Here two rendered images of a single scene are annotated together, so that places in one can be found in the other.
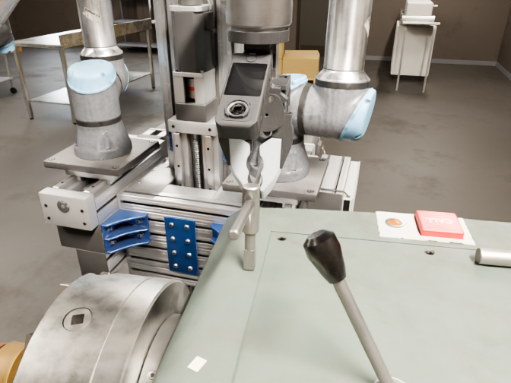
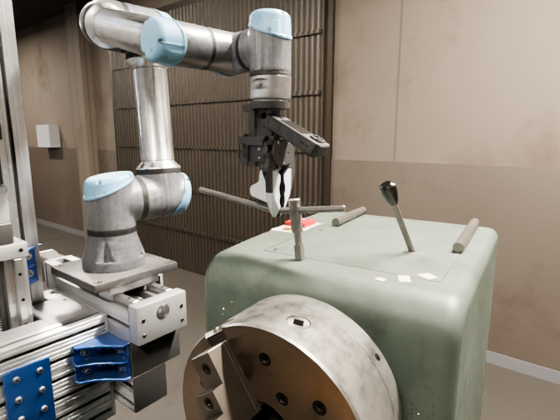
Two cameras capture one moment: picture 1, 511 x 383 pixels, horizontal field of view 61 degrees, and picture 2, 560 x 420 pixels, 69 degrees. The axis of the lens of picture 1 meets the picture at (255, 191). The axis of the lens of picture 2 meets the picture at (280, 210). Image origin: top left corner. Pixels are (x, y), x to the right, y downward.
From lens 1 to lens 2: 0.75 m
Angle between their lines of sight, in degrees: 65
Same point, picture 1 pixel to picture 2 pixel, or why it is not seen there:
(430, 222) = not seen: hidden behind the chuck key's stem
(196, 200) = (39, 333)
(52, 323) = (295, 332)
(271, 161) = (287, 184)
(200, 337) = (358, 277)
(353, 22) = (167, 124)
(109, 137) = not seen: outside the picture
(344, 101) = (177, 182)
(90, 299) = (280, 314)
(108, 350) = (336, 318)
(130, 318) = (313, 302)
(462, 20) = not seen: outside the picture
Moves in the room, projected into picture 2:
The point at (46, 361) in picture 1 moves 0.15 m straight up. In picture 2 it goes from (327, 347) to (330, 235)
